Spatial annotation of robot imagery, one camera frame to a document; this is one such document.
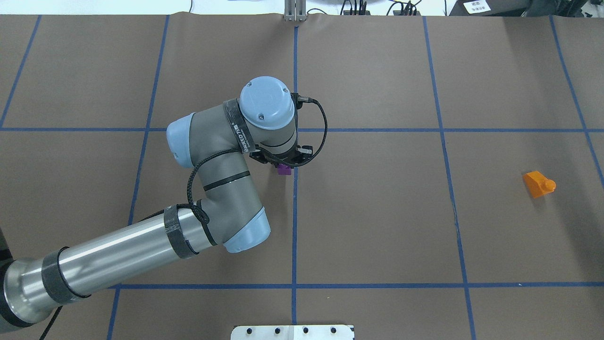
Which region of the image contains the white metal base plate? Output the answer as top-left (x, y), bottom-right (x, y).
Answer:
top-left (230, 324), bottom-right (355, 340)

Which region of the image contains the purple trapezoid block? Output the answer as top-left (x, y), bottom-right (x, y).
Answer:
top-left (276, 164), bottom-right (293, 176)

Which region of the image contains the black box with label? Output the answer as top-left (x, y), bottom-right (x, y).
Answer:
top-left (447, 0), bottom-right (533, 17)

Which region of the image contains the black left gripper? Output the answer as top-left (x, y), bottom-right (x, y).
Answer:
top-left (257, 142), bottom-right (308, 168)

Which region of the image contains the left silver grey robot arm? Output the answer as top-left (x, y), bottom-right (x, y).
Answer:
top-left (1, 76), bottom-right (319, 333)

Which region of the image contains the grey aluminium post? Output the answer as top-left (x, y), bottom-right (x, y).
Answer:
top-left (283, 0), bottom-right (308, 22)

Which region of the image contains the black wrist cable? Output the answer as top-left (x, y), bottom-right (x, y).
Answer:
top-left (38, 93), bottom-right (328, 340)

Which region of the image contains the orange trapezoid block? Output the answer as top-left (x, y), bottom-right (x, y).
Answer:
top-left (522, 171), bottom-right (557, 199)

